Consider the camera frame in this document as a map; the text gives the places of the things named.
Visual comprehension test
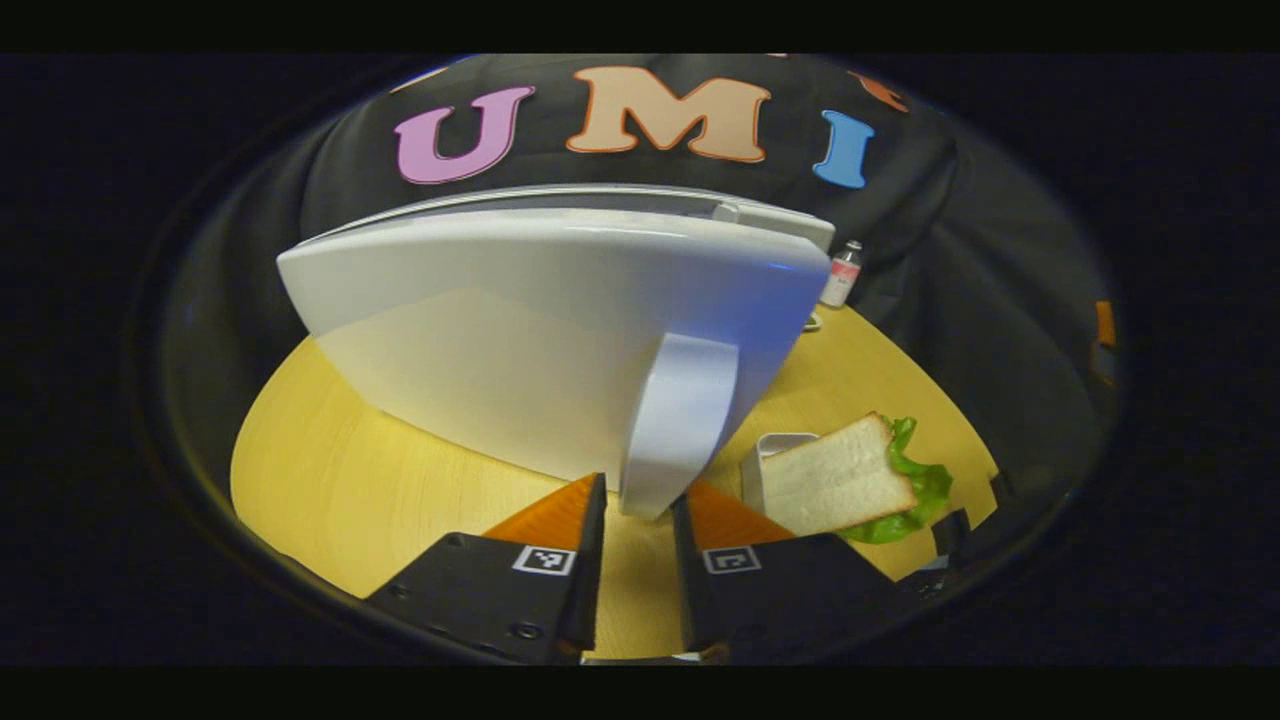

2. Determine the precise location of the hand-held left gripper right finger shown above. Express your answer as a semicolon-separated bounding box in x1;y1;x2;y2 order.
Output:
668;479;903;663

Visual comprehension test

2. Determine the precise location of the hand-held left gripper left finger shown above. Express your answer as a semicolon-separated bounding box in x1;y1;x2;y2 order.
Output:
363;471;609;665

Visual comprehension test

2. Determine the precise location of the sandwich with lettuce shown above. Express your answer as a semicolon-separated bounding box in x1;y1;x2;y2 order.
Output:
760;412;954;546

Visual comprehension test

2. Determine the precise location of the white microwave oven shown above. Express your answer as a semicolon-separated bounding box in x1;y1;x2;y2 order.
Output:
276;183;837;521

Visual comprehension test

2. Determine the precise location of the small white square dish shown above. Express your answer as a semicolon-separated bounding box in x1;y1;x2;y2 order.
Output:
740;432;821;513

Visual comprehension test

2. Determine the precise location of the black backdrop cloth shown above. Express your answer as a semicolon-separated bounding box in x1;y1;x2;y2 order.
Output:
160;55;1116;521

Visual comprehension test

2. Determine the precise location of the small bottle with red label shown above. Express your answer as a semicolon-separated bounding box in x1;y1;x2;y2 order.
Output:
820;240;863;309

